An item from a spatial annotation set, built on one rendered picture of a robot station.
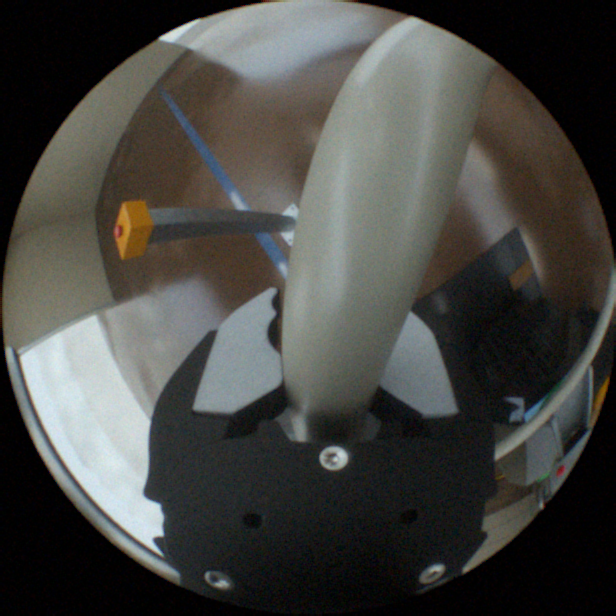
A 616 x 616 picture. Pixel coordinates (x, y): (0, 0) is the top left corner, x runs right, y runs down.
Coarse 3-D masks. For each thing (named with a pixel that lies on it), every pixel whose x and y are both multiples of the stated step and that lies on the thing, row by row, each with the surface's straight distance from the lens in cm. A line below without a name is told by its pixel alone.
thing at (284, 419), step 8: (280, 416) 101; (288, 416) 96; (368, 416) 110; (280, 424) 94; (288, 424) 90; (368, 424) 108; (376, 424) 116; (288, 432) 84; (368, 432) 107; (376, 432) 114; (296, 440) 84; (368, 440) 105
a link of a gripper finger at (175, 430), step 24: (192, 360) 8; (168, 384) 8; (192, 384) 7; (168, 408) 7; (192, 408) 7; (168, 432) 7; (192, 432) 6; (216, 432) 6; (240, 432) 7; (168, 456) 6
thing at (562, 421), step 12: (588, 372) 46; (588, 384) 51; (552, 396) 46; (576, 396) 58; (588, 396) 56; (564, 408) 56; (576, 408) 64; (588, 408) 62; (552, 420) 44; (564, 420) 62; (576, 420) 73; (588, 420) 72; (564, 432) 71
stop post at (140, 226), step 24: (120, 216) 69; (144, 216) 65; (168, 216) 72; (192, 216) 77; (216, 216) 85; (240, 216) 96; (264, 216) 112; (288, 216) 138; (120, 240) 69; (144, 240) 66; (168, 240) 75; (288, 240) 145
